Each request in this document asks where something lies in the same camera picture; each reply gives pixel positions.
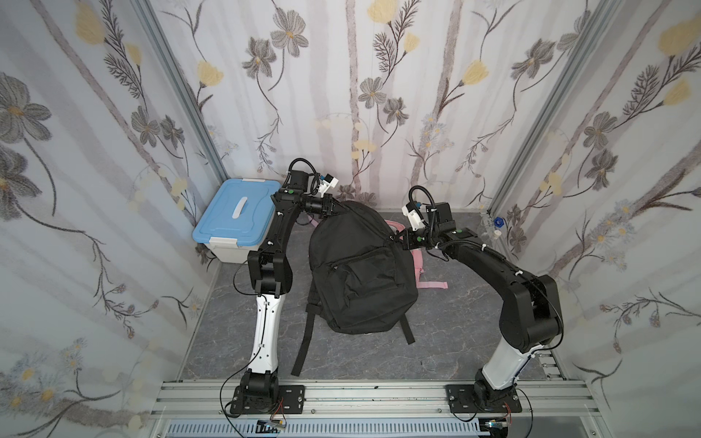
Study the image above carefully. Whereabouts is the pink backpack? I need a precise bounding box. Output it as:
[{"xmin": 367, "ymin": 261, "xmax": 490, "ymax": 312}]
[{"xmin": 309, "ymin": 203, "xmax": 447, "ymax": 308}]

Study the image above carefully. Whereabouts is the black backpack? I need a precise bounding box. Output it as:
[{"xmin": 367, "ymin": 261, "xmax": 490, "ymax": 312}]
[{"xmin": 291, "ymin": 201, "xmax": 418, "ymax": 377}]

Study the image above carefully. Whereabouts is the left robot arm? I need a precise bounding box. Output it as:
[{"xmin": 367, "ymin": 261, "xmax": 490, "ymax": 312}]
[{"xmin": 223, "ymin": 188, "xmax": 336, "ymax": 416}]

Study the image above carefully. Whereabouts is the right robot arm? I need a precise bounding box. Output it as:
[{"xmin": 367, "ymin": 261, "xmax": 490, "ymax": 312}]
[{"xmin": 396, "ymin": 228, "xmax": 564, "ymax": 414}]

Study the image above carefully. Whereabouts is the clear bottle with blue cap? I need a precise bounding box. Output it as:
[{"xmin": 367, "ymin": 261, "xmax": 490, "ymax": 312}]
[{"xmin": 478, "ymin": 211, "xmax": 505, "ymax": 255}]

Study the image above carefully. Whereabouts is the white box with blue lid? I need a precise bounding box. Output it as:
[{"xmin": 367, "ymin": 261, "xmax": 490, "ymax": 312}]
[{"xmin": 192, "ymin": 179, "xmax": 281, "ymax": 264}]

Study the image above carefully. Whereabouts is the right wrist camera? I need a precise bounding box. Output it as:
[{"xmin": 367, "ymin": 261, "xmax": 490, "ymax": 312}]
[{"xmin": 402, "ymin": 185, "xmax": 456, "ymax": 237}]

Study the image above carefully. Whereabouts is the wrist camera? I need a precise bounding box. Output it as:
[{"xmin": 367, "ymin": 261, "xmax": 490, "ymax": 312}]
[
  {"xmin": 284, "ymin": 158, "xmax": 341, "ymax": 197},
  {"xmin": 402, "ymin": 185, "xmax": 456, "ymax": 237}
]

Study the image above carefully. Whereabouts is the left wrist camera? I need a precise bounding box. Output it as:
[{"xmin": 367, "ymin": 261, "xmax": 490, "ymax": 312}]
[{"xmin": 284, "ymin": 158, "xmax": 341, "ymax": 197}]

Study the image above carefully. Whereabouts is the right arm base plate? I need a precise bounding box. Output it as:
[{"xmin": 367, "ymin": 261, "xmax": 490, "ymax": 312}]
[{"xmin": 445, "ymin": 383, "xmax": 523, "ymax": 414}]

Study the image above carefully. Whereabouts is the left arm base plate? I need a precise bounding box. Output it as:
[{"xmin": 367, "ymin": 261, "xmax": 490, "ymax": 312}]
[{"xmin": 224, "ymin": 385, "xmax": 306, "ymax": 417}]

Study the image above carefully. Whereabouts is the aluminium frame rail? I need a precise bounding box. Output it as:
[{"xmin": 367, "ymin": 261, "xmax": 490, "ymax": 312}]
[{"xmin": 148, "ymin": 380, "xmax": 612, "ymax": 437}]

